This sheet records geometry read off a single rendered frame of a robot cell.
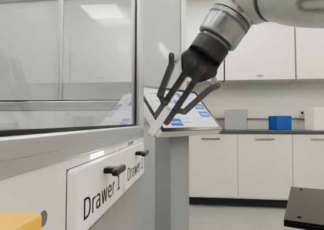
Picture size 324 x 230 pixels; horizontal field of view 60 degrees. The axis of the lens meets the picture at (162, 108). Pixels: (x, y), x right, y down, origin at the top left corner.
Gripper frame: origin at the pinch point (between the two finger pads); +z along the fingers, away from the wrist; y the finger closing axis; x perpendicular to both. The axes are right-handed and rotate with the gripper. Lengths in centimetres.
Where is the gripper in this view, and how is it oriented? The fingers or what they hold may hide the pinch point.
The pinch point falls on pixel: (159, 121)
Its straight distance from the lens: 59.3
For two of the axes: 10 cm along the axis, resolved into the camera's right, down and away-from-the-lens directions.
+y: -8.2, -5.6, 1.1
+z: -5.6, 8.3, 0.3
